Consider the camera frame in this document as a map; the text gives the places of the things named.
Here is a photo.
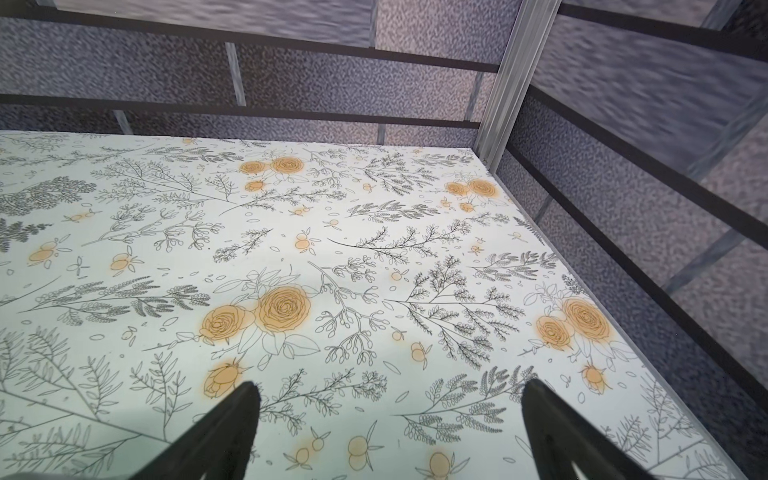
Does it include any right aluminium frame post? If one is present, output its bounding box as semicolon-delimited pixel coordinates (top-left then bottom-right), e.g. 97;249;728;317
474;0;561;174

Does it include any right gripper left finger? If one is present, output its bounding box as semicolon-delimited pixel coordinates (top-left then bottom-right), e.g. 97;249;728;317
133;381;261;479

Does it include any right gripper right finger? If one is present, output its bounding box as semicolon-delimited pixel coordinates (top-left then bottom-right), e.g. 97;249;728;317
521;379;653;480

